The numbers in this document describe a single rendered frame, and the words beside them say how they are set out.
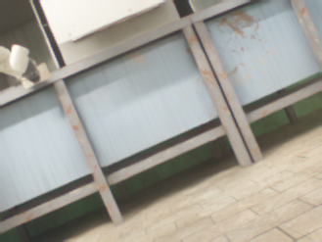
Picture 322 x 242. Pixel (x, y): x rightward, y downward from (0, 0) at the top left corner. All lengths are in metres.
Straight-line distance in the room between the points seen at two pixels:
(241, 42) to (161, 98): 0.54
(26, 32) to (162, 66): 1.13
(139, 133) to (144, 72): 0.33
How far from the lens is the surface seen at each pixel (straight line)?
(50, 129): 1.89
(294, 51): 2.06
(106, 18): 1.74
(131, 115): 1.82
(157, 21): 1.86
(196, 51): 1.84
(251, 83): 1.93
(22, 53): 1.52
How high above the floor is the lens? 0.36
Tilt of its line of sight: 1 degrees up
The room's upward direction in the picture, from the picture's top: 24 degrees counter-clockwise
